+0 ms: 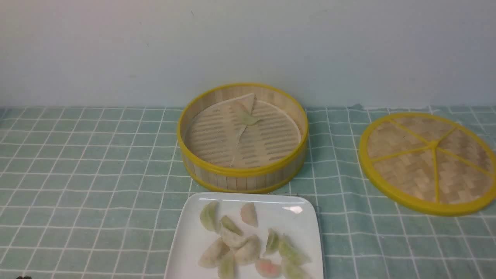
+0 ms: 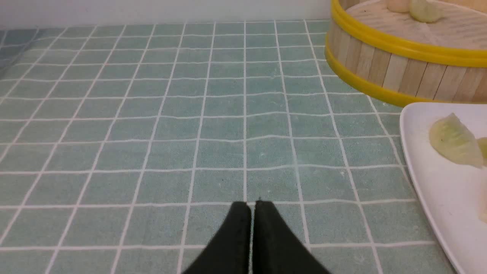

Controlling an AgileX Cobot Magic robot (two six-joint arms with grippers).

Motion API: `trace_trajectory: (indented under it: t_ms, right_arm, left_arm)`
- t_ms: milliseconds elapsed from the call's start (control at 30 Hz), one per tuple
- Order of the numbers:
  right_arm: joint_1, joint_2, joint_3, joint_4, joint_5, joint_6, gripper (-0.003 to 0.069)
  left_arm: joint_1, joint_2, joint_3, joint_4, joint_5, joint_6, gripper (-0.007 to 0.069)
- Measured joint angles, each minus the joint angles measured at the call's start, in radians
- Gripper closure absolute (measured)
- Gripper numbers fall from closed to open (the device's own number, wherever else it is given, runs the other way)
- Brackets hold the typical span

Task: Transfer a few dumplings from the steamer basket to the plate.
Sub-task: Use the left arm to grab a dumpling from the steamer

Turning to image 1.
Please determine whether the white pinkish dumpling top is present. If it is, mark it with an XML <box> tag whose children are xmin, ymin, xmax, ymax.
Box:
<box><xmin>240</xmin><ymin>202</ymin><xmax>258</xmax><ymax>227</ymax></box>

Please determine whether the white square plate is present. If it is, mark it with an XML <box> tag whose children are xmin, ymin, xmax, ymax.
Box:
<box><xmin>164</xmin><ymin>192</ymin><xmax>325</xmax><ymax>279</ymax></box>

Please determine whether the yellow rimmed bamboo steamer basket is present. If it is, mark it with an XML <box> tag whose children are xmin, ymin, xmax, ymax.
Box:
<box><xmin>177</xmin><ymin>83</ymin><xmax>309</xmax><ymax>193</ymax></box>

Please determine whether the small green dumpling right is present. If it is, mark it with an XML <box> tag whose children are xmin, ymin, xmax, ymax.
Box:
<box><xmin>264</xmin><ymin>228</ymin><xmax>279</xmax><ymax>256</ymax></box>

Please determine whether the white dumpling lower left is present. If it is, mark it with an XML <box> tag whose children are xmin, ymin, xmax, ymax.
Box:
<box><xmin>198</xmin><ymin>237</ymin><xmax>230</xmax><ymax>269</ymax></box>

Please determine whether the perforated white steamer liner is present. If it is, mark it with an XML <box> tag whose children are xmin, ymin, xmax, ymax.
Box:
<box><xmin>184</xmin><ymin>93</ymin><xmax>302</xmax><ymax>169</ymax></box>

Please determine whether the pink dumpling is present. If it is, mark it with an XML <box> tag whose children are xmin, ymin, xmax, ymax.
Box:
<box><xmin>255</xmin><ymin>258</ymin><xmax>281</xmax><ymax>279</ymax></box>

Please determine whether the green checkered tablecloth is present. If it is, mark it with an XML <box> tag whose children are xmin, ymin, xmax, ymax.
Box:
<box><xmin>0</xmin><ymin>105</ymin><xmax>495</xmax><ymax>279</ymax></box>

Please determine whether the yellow rimmed woven steamer lid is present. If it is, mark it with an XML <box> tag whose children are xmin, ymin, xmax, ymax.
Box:
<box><xmin>358</xmin><ymin>112</ymin><xmax>496</xmax><ymax>216</ymax></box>

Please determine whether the white dumpling lower centre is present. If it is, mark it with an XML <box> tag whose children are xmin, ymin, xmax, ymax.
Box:
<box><xmin>234</xmin><ymin>234</ymin><xmax>261</xmax><ymax>265</ymax></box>

